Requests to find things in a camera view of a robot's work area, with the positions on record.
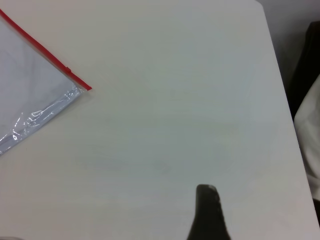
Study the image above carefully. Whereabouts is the clear zipper bag red strip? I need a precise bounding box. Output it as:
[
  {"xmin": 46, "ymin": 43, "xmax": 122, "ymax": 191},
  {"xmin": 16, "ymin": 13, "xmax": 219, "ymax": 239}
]
[{"xmin": 0, "ymin": 8, "xmax": 93, "ymax": 157}]

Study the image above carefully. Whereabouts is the white cloth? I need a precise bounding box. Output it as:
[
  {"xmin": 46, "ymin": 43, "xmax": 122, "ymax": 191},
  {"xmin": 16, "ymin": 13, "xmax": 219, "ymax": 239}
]
[{"xmin": 293, "ymin": 74, "xmax": 320, "ymax": 201}]

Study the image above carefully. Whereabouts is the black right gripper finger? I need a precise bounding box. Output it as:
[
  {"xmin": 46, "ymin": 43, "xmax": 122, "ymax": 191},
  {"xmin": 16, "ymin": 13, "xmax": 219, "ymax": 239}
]
[{"xmin": 186, "ymin": 184, "xmax": 233, "ymax": 240}]

